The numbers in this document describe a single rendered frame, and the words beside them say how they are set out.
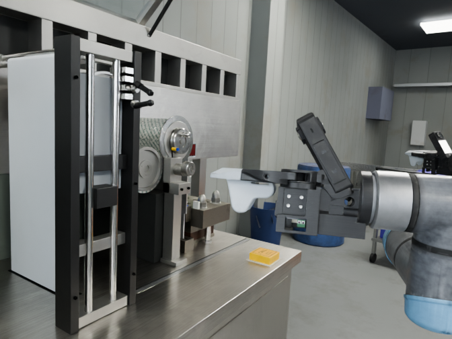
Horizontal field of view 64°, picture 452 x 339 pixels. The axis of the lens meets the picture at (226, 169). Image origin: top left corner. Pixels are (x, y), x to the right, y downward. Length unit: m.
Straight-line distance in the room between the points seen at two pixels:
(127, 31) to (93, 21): 0.14
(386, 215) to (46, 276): 0.76
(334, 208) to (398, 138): 9.04
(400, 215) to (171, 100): 1.21
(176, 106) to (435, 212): 1.24
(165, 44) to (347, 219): 1.20
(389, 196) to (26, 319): 0.71
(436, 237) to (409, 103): 9.04
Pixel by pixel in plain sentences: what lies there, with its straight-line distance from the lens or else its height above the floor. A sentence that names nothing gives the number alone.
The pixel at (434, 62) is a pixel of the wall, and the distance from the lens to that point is 9.56.
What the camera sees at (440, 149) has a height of 1.26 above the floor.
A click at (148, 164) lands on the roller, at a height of 1.19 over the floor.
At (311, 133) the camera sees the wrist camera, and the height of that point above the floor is 1.30.
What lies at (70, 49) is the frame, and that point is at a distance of 0.69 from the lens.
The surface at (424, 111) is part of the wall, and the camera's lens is 9.45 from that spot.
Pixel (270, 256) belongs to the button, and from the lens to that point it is 1.11.
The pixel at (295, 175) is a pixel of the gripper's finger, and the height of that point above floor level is 1.24.
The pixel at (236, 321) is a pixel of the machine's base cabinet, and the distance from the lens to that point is 1.01.
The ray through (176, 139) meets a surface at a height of 1.26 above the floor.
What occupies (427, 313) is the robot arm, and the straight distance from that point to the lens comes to 0.53.
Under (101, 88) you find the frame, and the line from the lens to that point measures 0.76.
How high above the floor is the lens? 1.30
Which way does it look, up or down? 7 degrees down
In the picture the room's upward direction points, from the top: 3 degrees clockwise
